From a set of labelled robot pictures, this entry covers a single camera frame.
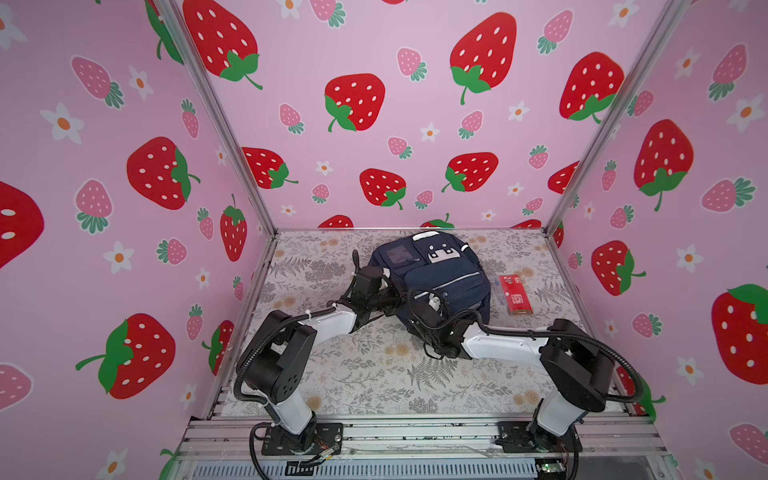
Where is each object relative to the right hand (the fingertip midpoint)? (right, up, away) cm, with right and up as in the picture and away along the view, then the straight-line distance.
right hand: (410, 317), depth 89 cm
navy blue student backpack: (+7, +12, +4) cm, 15 cm away
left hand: (+3, +8, -3) cm, 9 cm away
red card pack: (+38, +5, +13) cm, 40 cm away
